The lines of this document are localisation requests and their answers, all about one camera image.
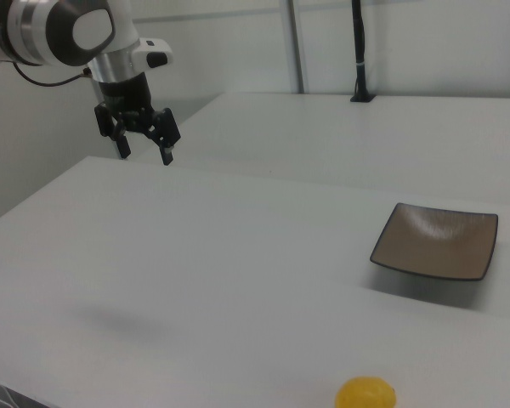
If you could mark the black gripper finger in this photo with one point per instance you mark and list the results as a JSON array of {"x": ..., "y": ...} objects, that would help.
[
  {"x": 168, "y": 132},
  {"x": 108, "y": 123}
]

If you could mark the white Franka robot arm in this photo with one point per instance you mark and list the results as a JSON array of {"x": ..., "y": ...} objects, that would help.
[{"x": 59, "y": 25}]

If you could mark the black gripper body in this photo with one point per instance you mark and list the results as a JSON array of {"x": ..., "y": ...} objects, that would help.
[{"x": 125, "y": 95}]

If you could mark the grey fabric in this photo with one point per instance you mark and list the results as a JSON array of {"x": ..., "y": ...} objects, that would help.
[{"x": 4, "y": 393}]

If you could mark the grey metal frame post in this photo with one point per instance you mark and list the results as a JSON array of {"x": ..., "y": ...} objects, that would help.
[{"x": 295, "y": 47}]

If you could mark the brown square ceramic plate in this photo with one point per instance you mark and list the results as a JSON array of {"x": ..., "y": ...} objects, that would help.
[{"x": 438, "y": 242}]

